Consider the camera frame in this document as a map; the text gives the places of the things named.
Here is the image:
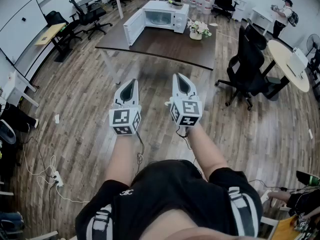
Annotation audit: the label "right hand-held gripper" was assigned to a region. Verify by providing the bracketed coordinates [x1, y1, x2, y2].
[164, 73, 203, 128]

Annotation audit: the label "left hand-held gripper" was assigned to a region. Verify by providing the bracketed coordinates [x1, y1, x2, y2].
[108, 78, 142, 136]

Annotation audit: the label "white microwave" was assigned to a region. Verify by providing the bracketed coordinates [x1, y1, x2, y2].
[122, 0, 190, 47]

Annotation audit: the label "person's left forearm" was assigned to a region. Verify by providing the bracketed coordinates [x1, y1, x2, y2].
[104, 131, 142, 188]

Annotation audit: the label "person's right forearm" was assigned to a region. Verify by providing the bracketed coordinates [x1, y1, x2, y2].
[186, 123, 230, 180]

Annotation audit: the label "dark brown table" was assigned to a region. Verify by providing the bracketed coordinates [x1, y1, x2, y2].
[94, 15, 217, 85]

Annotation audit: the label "white flowers in white pot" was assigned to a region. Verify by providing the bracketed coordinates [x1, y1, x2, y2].
[186, 19, 213, 41]

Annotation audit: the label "black mesh office chair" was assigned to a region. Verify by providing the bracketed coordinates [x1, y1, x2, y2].
[68, 0, 114, 41]

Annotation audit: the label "row of water jugs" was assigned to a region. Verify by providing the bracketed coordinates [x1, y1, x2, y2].
[180, 0, 215, 16]

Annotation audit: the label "white cabinet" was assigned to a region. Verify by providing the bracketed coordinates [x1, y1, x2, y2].
[231, 0, 248, 23]

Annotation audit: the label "small yellow desk black legs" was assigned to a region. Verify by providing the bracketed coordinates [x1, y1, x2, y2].
[34, 22, 73, 63]

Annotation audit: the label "round light wooden table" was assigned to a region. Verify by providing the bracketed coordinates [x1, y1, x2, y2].
[259, 39, 311, 102]

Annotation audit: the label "glass side table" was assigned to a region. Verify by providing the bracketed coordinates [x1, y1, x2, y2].
[75, 0, 103, 10]

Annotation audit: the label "person's black striped shirt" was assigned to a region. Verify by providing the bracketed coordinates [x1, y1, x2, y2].
[74, 158, 264, 240]

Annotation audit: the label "black chair with bag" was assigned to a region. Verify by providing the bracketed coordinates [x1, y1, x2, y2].
[44, 10, 84, 50]

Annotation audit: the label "white table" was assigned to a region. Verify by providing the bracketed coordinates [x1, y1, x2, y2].
[249, 6, 276, 36]

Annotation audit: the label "white power strip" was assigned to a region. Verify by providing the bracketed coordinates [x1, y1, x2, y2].
[52, 170, 65, 188]

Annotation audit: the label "white desk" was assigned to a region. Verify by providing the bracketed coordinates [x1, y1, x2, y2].
[0, 69, 40, 108]

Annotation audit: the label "white box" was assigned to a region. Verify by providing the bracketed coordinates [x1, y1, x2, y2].
[285, 47, 310, 80]

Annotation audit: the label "whiteboard on stand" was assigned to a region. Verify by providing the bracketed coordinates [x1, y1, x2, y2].
[0, 0, 49, 90]

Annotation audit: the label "black standing fan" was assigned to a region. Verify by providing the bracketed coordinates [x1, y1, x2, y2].
[305, 33, 320, 58]

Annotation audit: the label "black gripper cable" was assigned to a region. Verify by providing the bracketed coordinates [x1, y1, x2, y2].
[135, 130, 146, 176]
[175, 125, 194, 151]

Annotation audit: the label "white cable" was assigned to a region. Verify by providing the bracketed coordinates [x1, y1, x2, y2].
[21, 143, 91, 235]

